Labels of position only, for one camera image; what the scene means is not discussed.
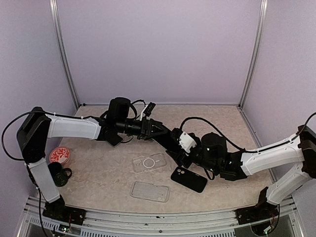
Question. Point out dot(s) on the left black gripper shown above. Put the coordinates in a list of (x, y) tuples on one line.
[(146, 126)]

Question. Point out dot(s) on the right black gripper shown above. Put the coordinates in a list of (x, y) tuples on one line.
[(180, 159)]

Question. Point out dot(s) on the clear magsafe phone case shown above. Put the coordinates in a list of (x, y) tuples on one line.
[(148, 163)]

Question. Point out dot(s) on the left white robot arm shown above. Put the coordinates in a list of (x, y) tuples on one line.
[(102, 175)]

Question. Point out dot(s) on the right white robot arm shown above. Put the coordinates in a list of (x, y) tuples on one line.
[(240, 163)]

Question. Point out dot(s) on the black phone case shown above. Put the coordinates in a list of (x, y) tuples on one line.
[(189, 179)]

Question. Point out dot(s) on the clear plain phone case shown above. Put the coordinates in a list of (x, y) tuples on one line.
[(148, 191)]

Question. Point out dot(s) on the black phone left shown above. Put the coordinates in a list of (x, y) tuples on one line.
[(113, 139)]

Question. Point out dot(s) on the red white patterned bowl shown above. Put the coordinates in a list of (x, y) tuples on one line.
[(60, 155)]

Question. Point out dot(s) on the dark green mug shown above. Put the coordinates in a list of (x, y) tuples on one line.
[(59, 174)]

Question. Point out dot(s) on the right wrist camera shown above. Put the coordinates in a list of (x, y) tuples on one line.
[(186, 142)]

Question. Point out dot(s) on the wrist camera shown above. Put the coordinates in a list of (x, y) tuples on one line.
[(186, 142), (146, 112)]

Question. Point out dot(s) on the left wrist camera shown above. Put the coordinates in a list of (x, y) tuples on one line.
[(146, 112)]

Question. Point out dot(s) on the front aluminium rail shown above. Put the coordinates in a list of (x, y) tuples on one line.
[(98, 223)]

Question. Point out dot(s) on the left aluminium frame post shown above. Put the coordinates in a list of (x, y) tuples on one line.
[(62, 51)]

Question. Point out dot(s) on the aluminium frame post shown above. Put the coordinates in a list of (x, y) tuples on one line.
[(255, 53), (62, 51)]

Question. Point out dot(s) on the right aluminium frame post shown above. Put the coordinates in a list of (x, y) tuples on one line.
[(255, 53)]

